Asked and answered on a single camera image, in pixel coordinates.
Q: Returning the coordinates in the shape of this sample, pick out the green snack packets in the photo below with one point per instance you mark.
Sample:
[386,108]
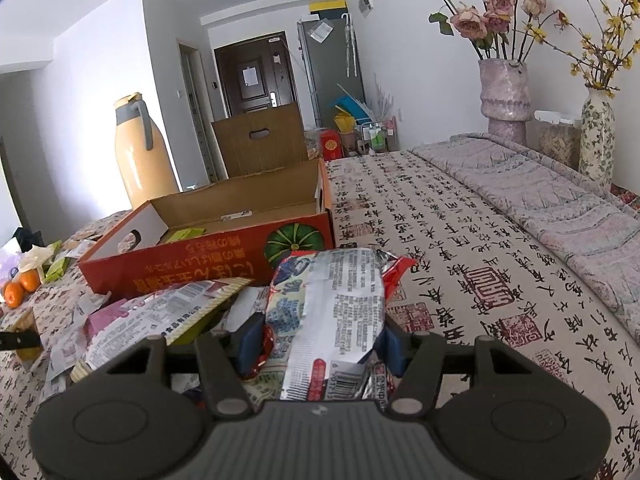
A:
[57,266]

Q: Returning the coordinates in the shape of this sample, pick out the blue plastic item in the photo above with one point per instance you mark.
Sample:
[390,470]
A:
[345,102]

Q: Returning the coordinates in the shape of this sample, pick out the dark brown door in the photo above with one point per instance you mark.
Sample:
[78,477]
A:
[255,95]

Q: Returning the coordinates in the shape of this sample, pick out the yellow thermos jug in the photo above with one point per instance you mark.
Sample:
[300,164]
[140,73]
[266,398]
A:
[135,160]

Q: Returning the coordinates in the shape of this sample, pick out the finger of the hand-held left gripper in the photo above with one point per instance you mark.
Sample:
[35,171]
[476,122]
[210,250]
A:
[20,341]

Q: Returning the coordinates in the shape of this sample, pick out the yellow-edged white snack packet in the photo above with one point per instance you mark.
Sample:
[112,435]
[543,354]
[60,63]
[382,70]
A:
[190,296]

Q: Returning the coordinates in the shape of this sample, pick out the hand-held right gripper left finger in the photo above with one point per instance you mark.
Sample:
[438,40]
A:
[250,345]

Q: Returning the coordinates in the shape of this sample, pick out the yellow bag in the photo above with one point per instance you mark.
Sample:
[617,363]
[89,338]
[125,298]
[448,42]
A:
[344,122]

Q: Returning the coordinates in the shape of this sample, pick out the yellow black box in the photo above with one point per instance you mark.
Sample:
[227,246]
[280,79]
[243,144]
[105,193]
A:
[327,6]

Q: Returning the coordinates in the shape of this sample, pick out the orange cardboard box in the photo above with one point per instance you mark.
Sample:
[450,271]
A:
[210,265]

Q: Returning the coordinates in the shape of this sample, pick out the clear jar of nuts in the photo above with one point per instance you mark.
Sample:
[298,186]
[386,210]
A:
[555,142]

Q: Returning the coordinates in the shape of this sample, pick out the red gift box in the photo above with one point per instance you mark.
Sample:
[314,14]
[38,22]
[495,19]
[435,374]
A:
[331,145]

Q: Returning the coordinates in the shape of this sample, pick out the white folded umbrella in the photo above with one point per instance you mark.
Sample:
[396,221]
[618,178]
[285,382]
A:
[348,45]

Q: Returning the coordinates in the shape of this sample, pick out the pink textured vase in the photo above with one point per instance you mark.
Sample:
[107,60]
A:
[502,95]

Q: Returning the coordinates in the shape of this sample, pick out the lavender plastic bag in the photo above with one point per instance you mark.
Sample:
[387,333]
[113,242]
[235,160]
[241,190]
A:
[7,265]

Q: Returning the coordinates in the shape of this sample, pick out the yellow blossom branches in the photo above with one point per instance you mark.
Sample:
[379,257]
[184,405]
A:
[614,24]

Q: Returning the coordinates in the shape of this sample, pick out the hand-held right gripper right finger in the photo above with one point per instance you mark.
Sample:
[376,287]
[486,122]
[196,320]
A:
[391,352]

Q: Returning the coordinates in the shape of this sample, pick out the dark bag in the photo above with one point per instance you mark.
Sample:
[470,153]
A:
[27,239]

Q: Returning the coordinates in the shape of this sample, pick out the grey refrigerator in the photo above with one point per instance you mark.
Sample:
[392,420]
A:
[325,70]

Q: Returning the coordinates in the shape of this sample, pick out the silver red snack packet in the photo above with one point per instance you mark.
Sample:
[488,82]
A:
[330,305]

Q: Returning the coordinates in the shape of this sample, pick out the white floral vase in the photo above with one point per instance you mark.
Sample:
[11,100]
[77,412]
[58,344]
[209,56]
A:
[597,140]

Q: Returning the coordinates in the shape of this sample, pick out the white pink snack packet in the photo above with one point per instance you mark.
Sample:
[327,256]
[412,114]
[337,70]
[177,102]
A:
[110,321]

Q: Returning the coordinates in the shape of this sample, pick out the folded pale quilt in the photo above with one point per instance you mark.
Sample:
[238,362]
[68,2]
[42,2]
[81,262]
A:
[525,185]

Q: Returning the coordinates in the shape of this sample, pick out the dried pink roses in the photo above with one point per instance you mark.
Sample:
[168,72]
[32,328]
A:
[470,22]

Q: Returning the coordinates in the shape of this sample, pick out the orange tangerine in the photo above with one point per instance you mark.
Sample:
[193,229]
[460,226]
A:
[12,294]
[30,280]

